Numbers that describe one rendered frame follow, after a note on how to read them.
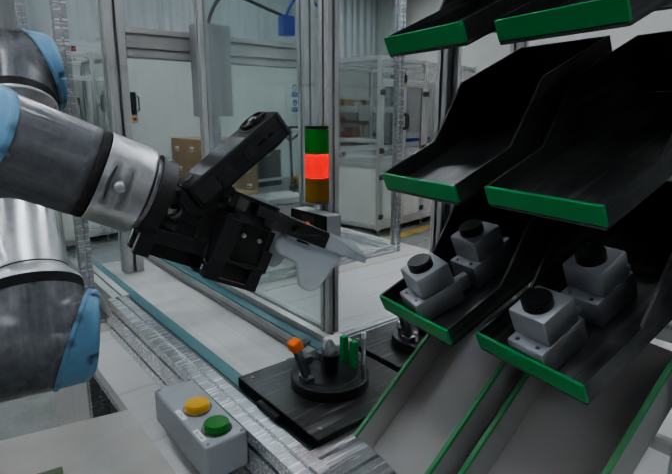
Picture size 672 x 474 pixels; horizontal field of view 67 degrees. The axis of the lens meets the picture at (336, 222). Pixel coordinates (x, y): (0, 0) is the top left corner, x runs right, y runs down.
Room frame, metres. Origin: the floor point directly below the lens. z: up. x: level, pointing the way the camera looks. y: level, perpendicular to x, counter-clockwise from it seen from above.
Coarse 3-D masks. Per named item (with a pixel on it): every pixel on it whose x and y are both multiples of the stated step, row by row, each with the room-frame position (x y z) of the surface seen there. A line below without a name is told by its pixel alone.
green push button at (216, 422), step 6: (210, 420) 0.72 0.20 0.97; (216, 420) 0.72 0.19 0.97; (222, 420) 0.72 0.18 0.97; (228, 420) 0.72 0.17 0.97; (204, 426) 0.70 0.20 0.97; (210, 426) 0.70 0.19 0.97; (216, 426) 0.70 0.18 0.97; (222, 426) 0.70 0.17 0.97; (228, 426) 0.71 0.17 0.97; (210, 432) 0.69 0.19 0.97; (216, 432) 0.69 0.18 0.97; (222, 432) 0.70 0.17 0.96
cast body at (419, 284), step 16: (416, 256) 0.60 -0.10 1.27; (432, 256) 0.60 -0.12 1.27; (416, 272) 0.58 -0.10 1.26; (432, 272) 0.57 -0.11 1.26; (448, 272) 0.58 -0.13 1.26; (464, 272) 0.61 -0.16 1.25; (416, 288) 0.58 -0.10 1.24; (432, 288) 0.57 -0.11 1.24; (448, 288) 0.58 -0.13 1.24; (464, 288) 0.61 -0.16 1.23; (416, 304) 0.57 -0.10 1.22; (432, 304) 0.58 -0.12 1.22; (448, 304) 0.58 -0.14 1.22
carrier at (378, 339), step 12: (396, 324) 1.09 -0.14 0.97; (360, 336) 1.03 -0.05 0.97; (372, 336) 1.03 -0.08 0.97; (384, 336) 1.03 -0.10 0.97; (396, 336) 0.98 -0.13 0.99; (420, 336) 0.98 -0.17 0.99; (360, 348) 0.98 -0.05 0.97; (372, 348) 0.97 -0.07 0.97; (384, 348) 0.97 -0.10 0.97; (396, 348) 0.97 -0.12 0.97; (408, 348) 0.94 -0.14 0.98; (384, 360) 0.92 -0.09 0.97; (396, 360) 0.92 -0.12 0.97
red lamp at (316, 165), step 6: (306, 156) 1.05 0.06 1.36; (312, 156) 1.04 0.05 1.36; (318, 156) 1.04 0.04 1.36; (324, 156) 1.04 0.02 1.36; (306, 162) 1.05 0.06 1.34; (312, 162) 1.04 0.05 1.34; (318, 162) 1.04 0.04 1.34; (324, 162) 1.04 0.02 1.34; (306, 168) 1.05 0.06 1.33; (312, 168) 1.04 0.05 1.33; (318, 168) 1.04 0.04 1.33; (324, 168) 1.04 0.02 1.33; (306, 174) 1.05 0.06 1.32; (312, 174) 1.04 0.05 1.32; (318, 174) 1.04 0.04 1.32; (324, 174) 1.04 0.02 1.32
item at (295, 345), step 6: (288, 342) 0.79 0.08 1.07; (294, 342) 0.79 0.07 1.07; (300, 342) 0.79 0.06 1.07; (306, 342) 0.80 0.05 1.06; (288, 348) 0.79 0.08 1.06; (294, 348) 0.78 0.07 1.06; (300, 348) 0.79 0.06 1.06; (294, 354) 0.79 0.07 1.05; (300, 354) 0.79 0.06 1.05; (300, 360) 0.79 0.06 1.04; (300, 366) 0.79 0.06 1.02; (306, 366) 0.80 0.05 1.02; (306, 372) 0.80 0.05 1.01; (306, 378) 0.80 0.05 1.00
